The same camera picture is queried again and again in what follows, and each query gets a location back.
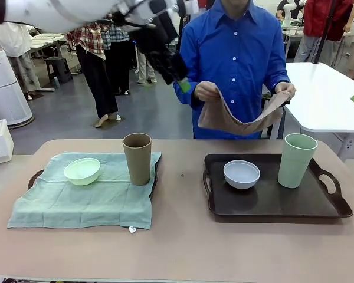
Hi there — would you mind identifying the black stool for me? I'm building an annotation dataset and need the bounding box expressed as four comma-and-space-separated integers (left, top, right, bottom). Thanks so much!
44, 55, 73, 85

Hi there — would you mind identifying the black chair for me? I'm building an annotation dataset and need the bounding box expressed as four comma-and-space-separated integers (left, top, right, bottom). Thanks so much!
261, 93, 287, 140

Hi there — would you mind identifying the teal green cloth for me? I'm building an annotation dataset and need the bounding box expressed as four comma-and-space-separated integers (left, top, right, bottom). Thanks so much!
7, 151, 163, 234

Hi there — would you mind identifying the person left hand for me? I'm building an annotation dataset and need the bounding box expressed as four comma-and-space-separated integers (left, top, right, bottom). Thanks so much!
273, 81, 296, 101

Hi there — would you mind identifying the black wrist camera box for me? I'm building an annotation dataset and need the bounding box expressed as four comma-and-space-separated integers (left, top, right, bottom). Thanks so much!
156, 10, 179, 45

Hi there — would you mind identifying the person right hand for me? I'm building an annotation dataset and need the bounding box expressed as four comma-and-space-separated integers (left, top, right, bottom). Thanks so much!
194, 81, 219, 103

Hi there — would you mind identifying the person right forearm blue sleeve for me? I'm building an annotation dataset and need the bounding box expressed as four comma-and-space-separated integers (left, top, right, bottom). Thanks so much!
173, 81, 201, 104

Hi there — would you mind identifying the person torso blue shirt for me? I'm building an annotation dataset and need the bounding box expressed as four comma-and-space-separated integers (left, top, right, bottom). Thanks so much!
178, 0, 291, 140

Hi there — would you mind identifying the pale green bowl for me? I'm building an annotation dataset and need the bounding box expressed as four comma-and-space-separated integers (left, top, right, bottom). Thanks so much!
64, 157, 101, 186

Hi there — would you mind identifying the background table with items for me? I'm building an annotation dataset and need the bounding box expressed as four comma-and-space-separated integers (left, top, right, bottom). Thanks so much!
31, 31, 69, 57

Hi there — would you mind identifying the white air purifier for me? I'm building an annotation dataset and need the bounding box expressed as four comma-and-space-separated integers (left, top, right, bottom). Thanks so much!
0, 48, 35, 128

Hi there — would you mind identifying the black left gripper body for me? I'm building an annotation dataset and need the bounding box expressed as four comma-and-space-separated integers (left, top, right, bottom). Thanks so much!
135, 28, 189, 86

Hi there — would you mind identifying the beige cloth mat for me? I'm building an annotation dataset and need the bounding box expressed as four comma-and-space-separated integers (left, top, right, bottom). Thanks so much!
197, 85, 290, 136

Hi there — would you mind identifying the person in beige trousers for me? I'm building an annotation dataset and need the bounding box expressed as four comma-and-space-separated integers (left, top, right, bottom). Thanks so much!
135, 44, 158, 85

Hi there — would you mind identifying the tall pale green cup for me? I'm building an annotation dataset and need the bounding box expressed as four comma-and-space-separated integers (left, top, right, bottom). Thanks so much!
277, 133, 319, 189

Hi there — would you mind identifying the person left forearm blue sleeve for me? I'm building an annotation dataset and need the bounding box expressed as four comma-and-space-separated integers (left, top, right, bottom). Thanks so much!
264, 69, 291, 92

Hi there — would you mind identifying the white table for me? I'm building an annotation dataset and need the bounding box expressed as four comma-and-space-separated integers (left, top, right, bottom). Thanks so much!
283, 61, 354, 162

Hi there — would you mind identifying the pale blue-grey bowl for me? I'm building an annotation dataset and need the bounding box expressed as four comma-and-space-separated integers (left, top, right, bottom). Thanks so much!
223, 160, 261, 190

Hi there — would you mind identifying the dark brown tray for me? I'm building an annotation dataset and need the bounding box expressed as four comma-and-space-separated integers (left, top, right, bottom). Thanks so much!
28, 159, 160, 229
202, 153, 354, 224

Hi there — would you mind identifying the tall brown cup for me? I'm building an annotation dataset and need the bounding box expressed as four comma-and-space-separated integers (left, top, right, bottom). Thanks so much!
122, 133, 153, 186

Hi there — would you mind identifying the black pole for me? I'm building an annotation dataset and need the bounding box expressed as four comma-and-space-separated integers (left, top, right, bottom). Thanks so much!
312, 0, 336, 64

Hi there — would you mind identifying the person in plaid shirt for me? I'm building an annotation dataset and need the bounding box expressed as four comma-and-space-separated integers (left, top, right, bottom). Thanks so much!
65, 22, 130, 128

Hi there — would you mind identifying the person in white top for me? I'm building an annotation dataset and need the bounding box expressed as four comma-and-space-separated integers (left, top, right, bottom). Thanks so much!
0, 23, 42, 101

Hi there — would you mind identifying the person in red shirt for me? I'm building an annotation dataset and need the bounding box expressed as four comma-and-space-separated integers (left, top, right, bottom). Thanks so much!
294, 0, 354, 64

